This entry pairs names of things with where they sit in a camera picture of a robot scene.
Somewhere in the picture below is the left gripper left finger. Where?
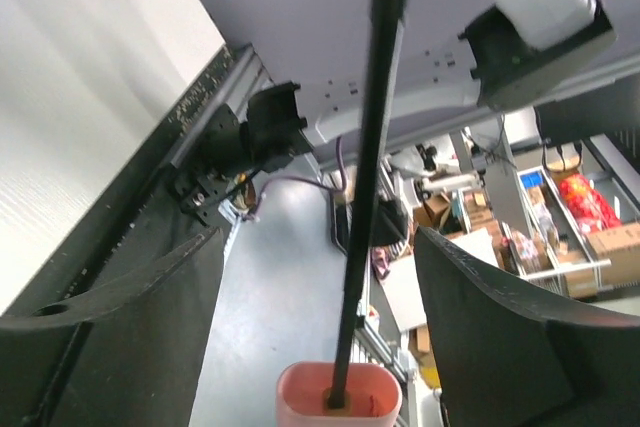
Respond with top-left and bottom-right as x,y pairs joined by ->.
1,228 -> 225,426

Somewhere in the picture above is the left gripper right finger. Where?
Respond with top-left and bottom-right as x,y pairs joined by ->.
414,228 -> 639,426

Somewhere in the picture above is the pink folding umbrella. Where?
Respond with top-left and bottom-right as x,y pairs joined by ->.
276,0 -> 407,426

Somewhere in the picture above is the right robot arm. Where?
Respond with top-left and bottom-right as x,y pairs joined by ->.
240,0 -> 615,172

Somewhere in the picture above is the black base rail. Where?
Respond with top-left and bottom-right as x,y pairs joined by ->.
4,44 -> 255,316

